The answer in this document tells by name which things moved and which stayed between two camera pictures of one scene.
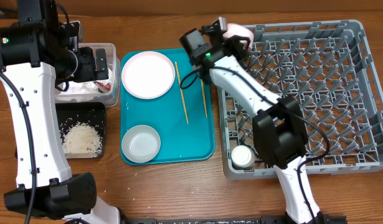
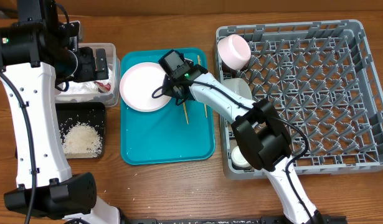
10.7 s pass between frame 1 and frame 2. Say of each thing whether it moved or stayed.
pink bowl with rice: moved
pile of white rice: stayed
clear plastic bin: stayed
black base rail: stayed
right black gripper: moved
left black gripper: stayed
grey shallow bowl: moved
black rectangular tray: stayed
